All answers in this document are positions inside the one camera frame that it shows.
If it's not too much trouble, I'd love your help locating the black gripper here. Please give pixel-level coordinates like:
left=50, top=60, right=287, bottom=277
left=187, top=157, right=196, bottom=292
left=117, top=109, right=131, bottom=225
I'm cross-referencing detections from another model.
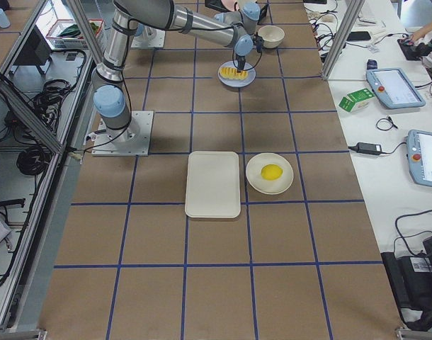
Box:
left=234, top=55, right=246, bottom=77

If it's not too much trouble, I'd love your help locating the yellow bread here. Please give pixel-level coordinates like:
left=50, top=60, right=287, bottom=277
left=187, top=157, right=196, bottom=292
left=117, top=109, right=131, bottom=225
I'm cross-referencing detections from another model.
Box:
left=219, top=67, right=249, bottom=81

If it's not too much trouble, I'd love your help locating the blue plate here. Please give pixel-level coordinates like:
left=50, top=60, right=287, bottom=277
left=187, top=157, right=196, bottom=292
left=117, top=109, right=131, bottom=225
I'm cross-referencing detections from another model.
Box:
left=218, top=61, right=256, bottom=88

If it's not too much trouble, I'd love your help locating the white plate with lemon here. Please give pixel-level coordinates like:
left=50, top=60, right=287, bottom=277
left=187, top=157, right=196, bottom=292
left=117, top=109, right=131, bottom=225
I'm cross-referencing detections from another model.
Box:
left=246, top=153, right=294, bottom=195

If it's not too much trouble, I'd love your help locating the person hand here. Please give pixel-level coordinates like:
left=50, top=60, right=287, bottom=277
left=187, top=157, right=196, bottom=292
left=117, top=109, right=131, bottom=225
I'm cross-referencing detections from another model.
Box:
left=410, top=24, right=432, bottom=43

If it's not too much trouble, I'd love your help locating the white bowl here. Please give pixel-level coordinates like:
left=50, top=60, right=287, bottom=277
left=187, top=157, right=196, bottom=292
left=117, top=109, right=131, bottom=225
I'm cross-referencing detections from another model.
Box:
left=258, top=25, right=285, bottom=49

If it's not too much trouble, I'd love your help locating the yellow lemon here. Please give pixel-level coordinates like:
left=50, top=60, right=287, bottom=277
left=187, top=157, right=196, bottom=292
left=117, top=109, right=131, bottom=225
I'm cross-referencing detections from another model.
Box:
left=261, top=164, right=283, bottom=181

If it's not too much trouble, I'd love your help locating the green white box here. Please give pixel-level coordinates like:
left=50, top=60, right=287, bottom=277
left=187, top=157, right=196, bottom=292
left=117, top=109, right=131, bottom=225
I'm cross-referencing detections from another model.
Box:
left=339, top=88, right=375, bottom=113

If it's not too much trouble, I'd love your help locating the white rectangular tray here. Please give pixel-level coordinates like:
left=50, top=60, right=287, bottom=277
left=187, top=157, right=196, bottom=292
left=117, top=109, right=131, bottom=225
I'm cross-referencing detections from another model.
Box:
left=185, top=151, right=241, bottom=219

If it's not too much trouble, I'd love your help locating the black smartphone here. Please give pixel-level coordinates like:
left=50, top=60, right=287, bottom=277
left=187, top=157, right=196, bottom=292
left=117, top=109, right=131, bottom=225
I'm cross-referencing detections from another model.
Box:
left=346, top=31, right=371, bottom=42

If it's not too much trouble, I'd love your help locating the black power adapter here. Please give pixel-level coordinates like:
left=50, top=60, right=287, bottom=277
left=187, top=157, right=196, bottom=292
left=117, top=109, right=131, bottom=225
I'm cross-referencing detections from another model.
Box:
left=356, top=142, right=382, bottom=155

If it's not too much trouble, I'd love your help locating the teach pendant far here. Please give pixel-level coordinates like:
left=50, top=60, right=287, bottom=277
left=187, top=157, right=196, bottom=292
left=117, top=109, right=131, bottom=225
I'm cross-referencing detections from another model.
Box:
left=365, top=68, right=426, bottom=109

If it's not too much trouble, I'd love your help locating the teach pendant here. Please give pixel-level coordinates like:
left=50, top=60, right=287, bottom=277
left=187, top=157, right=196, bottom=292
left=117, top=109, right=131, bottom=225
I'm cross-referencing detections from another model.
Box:
left=407, top=130, right=432, bottom=187
left=365, top=68, right=426, bottom=109

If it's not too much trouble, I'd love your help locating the white basket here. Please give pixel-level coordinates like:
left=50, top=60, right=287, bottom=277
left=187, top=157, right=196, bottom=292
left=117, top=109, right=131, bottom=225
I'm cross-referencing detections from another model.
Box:
left=46, top=19, right=107, bottom=50

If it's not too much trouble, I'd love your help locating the teach pendant near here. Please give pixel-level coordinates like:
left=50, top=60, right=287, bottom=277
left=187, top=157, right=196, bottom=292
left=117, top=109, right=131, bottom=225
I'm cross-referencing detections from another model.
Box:
left=407, top=130, right=432, bottom=187

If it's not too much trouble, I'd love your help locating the blue plastic cup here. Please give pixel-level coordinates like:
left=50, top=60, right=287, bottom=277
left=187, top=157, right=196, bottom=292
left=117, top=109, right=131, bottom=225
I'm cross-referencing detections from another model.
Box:
left=0, top=8, right=11, bottom=28

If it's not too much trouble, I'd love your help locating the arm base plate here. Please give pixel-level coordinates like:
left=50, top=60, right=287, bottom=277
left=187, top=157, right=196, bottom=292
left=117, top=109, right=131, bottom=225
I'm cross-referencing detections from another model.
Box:
left=131, top=28, right=166, bottom=50
left=91, top=110, right=154, bottom=157

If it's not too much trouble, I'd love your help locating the aluminium frame post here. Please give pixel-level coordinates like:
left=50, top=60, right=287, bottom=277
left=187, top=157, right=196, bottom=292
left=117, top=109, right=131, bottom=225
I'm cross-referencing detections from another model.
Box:
left=322, top=0, right=365, bottom=80

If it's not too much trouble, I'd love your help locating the black cable bundle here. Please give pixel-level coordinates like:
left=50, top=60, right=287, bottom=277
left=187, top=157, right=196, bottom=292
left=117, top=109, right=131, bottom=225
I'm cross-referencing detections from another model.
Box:
left=16, top=144, right=51, bottom=176

